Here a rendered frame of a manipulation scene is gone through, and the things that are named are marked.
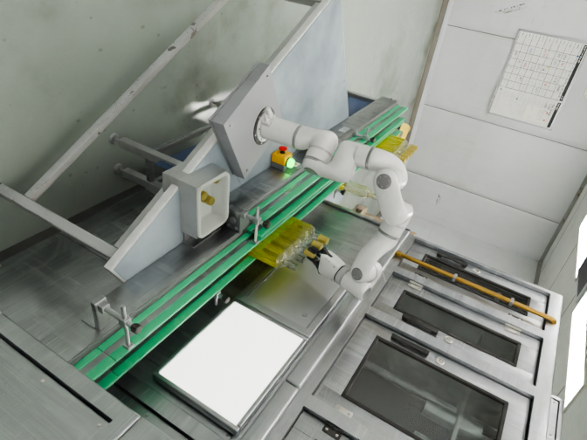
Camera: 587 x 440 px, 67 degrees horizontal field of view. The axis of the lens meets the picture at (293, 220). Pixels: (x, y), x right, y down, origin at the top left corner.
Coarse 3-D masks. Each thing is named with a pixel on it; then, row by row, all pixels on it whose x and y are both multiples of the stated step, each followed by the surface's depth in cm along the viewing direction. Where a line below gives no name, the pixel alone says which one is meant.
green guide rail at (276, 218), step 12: (396, 120) 301; (384, 132) 281; (372, 144) 264; (324, 180) 221; (312, 192) 210; (288, 204) 199; (300, 204) 201; (276, 216) 191; (252, 228) 181; (264, 228) 182
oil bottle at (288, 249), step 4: (268, 236) 184; (272, 236) 184; (264, 240) 181; (268, 240) 181; (272, 240) 181; (276, 240) 182; (280, 240) 182; (272, 244) 180; (276, 244) 179; (280, 244) 180; (284, 244) 180; (288, 244) 180; (280, 248) 178; (284, 248) 178; (288, 248) 178; (292, 248) 179; (288, 252) 177; (292, 252) 178; (288, 256) 178
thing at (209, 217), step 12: (216, 180) 157; (228, 180) 164; (216, 192) 169; (228, 192) 167; (204, 204) 169; (216, 204) 172; (228, 204) 170; (204, 216) 172; (216, 216) 174; (204, 228) 167; (216, 228) 169
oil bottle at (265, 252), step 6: (258, 246) 177; (264, 246) 178; (270, 246) 178; (252, 252) 179; (258, 252) 177; (264, 252) 175; (270, 252) 175; (276, 252) 175; (282, 252) 176; (258, 258) 179; (264, 258) 177; (270, 258) 175; (276, 258) 173; (282, 258) 173; (270, 264) 176; (276, 264) 174; (282, 264) 174
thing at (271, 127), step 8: (272, 112) 177; (264, 120) 172; (272, 120) 172; (280, 120) 171; (288, 120) 173; (264, 128) 172; (272, 128) 171; (280, 128) 170; (288, 128) 169; (264, 136) 175; (272, 136) 172; (280, 136) 170; (288, 136) 169; (288, 144) 171
